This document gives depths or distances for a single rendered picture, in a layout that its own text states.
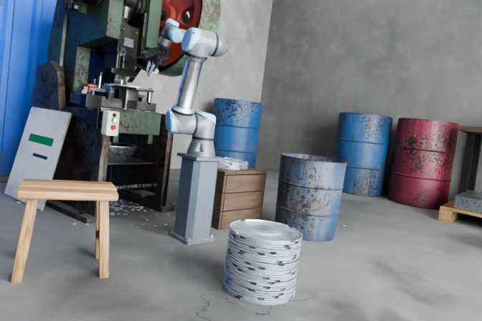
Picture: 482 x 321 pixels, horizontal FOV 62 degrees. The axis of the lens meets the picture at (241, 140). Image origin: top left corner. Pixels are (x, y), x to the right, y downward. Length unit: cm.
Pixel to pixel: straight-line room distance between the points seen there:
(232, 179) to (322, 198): 54
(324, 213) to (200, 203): 77
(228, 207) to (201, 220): 34
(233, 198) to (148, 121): 73
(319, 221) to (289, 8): 405
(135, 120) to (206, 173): 67
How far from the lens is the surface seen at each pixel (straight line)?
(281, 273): 156
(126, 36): 268
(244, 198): 251
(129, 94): 257
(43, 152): 274
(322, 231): 247
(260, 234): 157
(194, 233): 213
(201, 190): 208
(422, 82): 505
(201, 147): 207
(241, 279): 156
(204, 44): 193
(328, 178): 240
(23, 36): 368
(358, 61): 532
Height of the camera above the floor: 67
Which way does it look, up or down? 3 degrees down
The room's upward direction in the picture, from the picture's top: 7 degrees clockwise
